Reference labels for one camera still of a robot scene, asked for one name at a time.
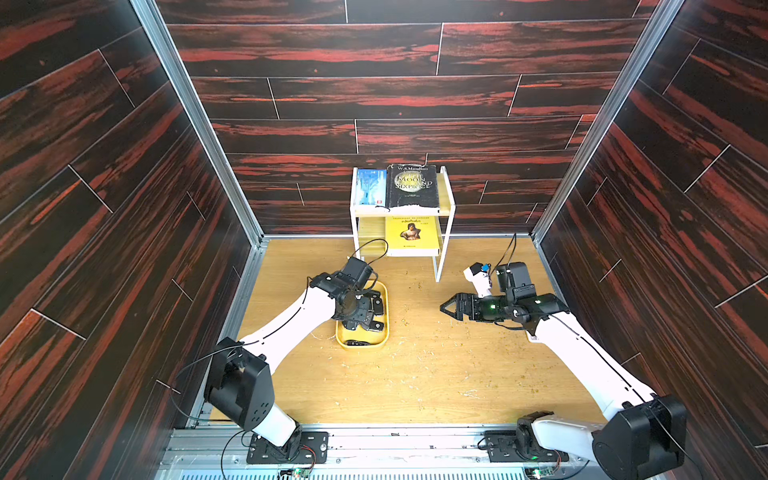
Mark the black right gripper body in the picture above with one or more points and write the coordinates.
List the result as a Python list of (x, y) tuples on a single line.
[(468, 306)]

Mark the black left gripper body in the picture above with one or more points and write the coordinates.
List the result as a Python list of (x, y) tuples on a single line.
[(357, 310)]

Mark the yellow storage tray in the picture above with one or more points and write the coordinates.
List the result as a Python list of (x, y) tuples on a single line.
[(377, 338)]

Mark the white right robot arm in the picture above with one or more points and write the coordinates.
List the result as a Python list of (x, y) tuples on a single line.
[(643, 434)]

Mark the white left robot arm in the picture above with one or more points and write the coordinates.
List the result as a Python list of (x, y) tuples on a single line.
[(240, 384)]

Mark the yellow book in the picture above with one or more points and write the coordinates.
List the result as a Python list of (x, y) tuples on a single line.
[(409, 236)]

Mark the white metal shelf rack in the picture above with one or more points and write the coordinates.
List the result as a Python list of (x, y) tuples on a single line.
[(404, 211)]

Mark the black hardcover book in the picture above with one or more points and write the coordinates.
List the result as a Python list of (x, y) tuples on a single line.
[(412, 185)]

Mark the blue book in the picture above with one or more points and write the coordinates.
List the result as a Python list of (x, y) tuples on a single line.
[(371, 187)]

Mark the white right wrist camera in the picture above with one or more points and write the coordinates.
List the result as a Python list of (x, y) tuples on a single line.
[(478, 274)]

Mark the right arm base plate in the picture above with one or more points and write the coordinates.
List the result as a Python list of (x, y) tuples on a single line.
[(517, 446)]

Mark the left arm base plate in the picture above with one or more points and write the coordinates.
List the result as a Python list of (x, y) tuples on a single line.
[(305, 447)]

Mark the aluminium rail frame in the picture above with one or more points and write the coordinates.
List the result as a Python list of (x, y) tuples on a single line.
[(439, 451)]

